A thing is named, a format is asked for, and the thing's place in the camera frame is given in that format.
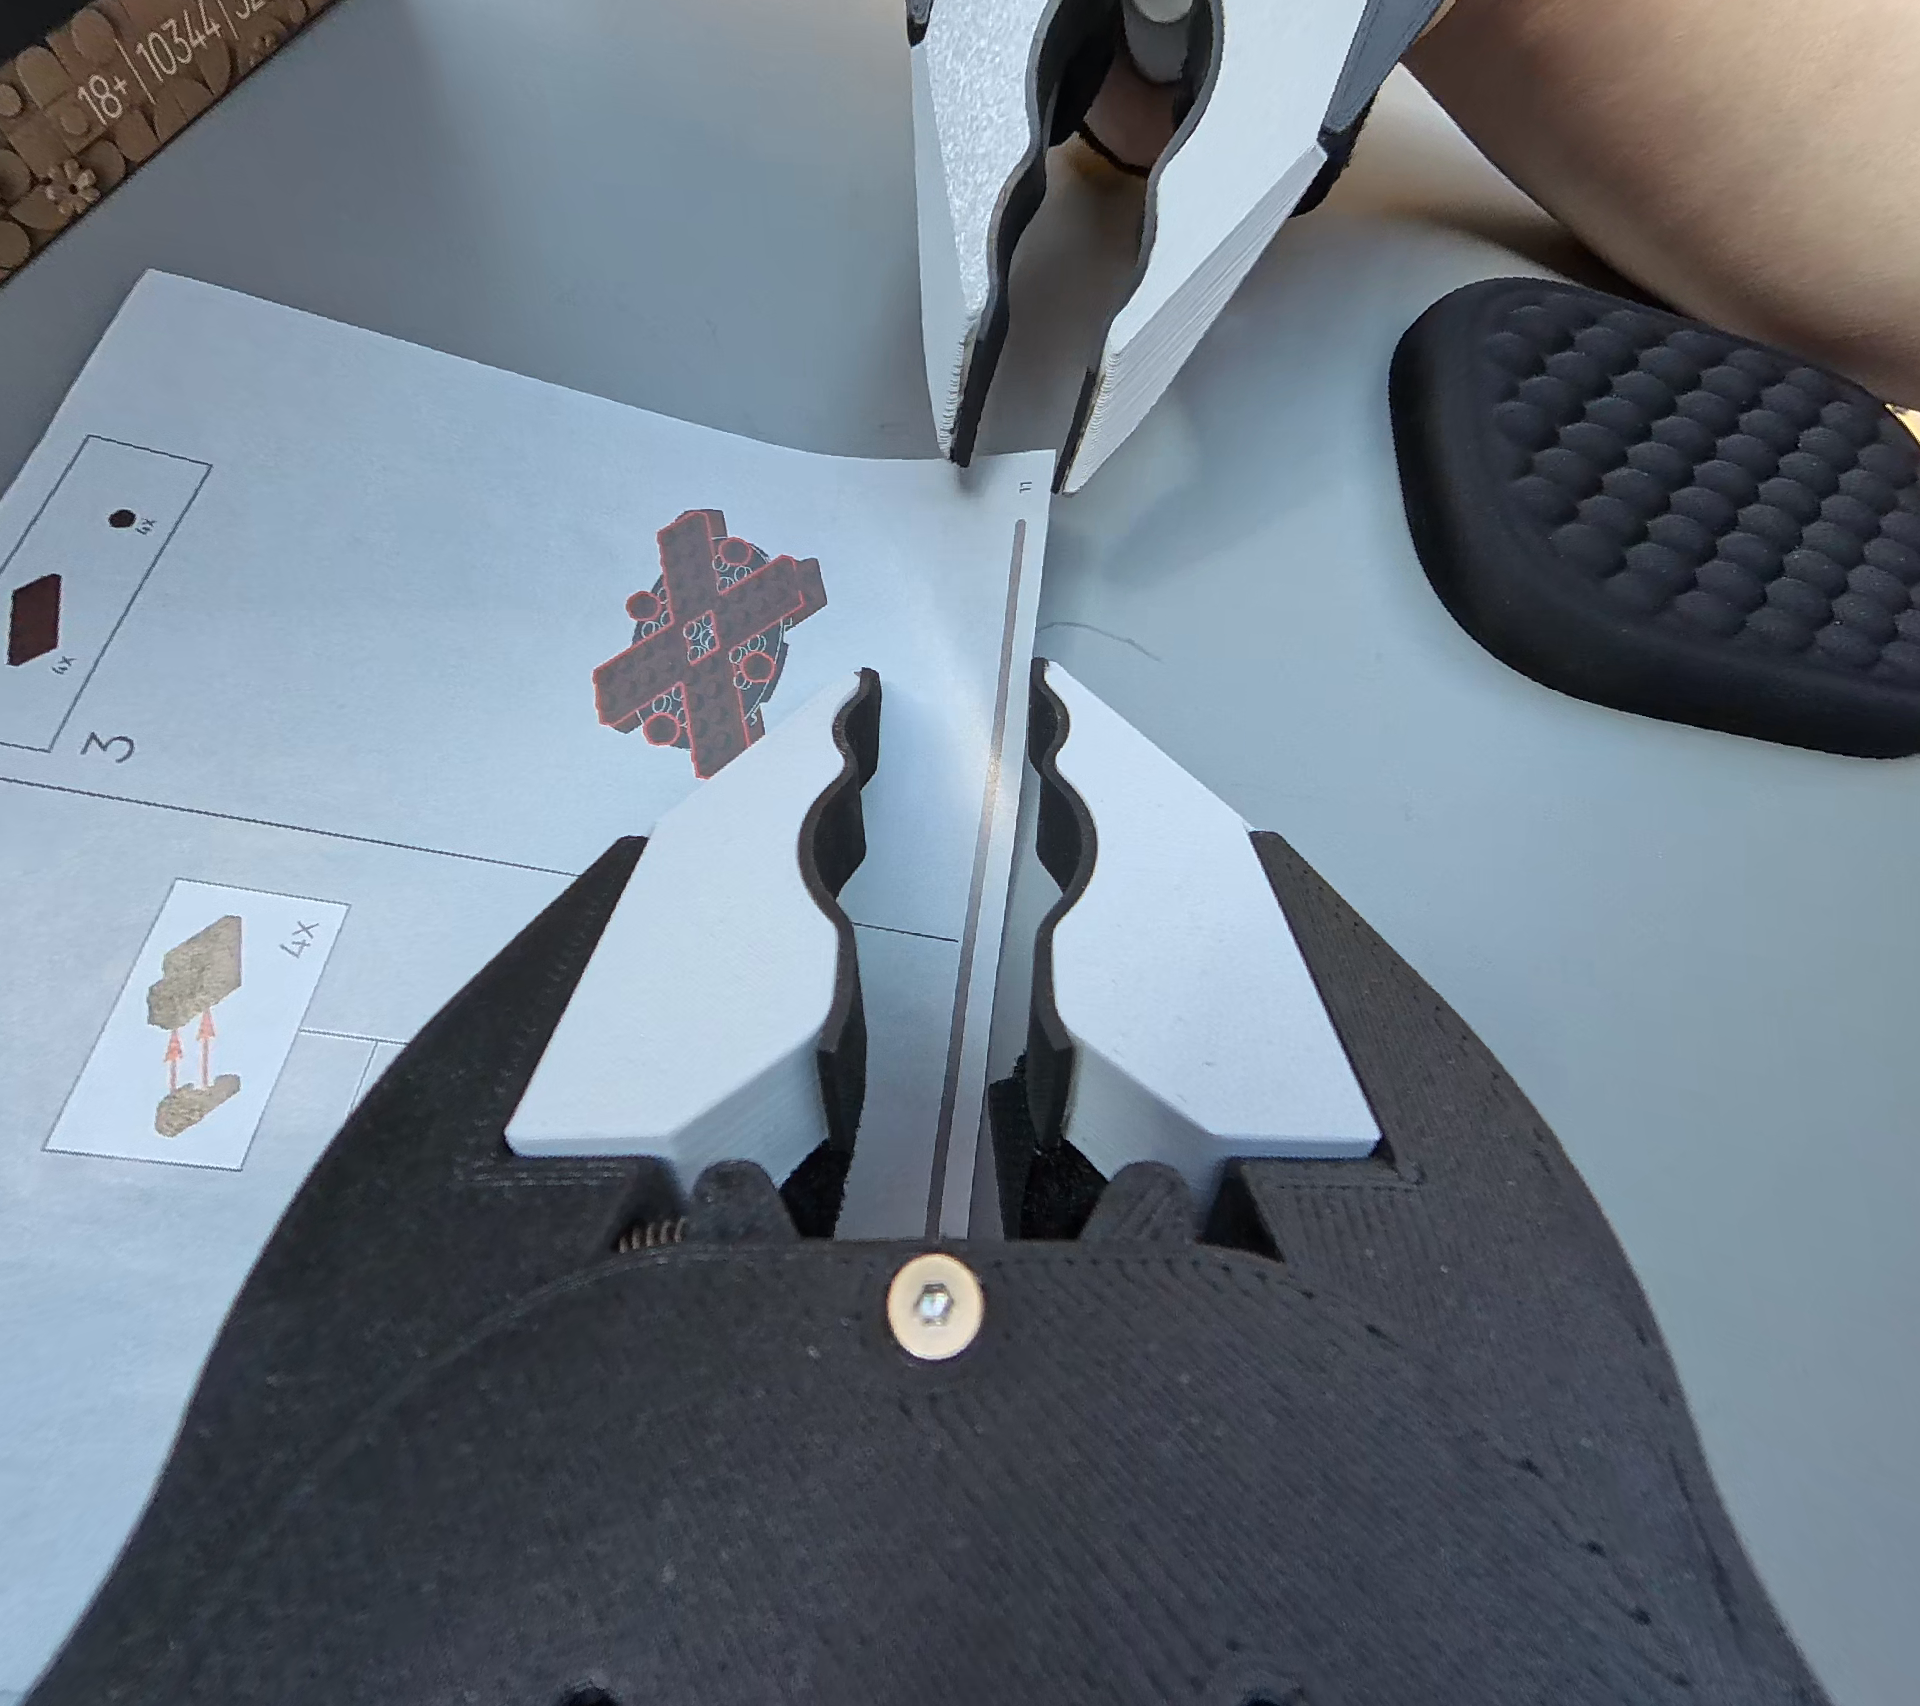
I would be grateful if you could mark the grey desk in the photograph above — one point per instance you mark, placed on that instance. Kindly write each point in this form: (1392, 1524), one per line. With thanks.
(600, 87)

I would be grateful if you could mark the person's right forearm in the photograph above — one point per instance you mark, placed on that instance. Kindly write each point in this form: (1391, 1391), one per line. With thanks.
(1680, 87)

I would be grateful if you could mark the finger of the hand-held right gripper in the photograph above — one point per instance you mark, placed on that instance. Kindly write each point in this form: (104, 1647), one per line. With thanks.
(974, 87)
(1274, 56)

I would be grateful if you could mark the black textured wrist rest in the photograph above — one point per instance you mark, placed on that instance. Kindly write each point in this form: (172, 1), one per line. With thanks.
(1650, 507)

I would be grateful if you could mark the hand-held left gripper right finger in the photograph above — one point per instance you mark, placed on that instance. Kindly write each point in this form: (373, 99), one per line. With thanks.
(1200, 986)

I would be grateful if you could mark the person's right hand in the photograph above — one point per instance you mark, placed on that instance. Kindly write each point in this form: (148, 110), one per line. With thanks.
(1132, 116)

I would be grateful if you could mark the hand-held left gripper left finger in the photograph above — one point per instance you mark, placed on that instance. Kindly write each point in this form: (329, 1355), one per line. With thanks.
(691, 986)

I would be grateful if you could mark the white instruction booklet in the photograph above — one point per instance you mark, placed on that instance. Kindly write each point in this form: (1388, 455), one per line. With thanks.
(375, 537)

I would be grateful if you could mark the black brick set box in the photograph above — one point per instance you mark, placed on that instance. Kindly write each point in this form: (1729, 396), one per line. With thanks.
(181, 56)

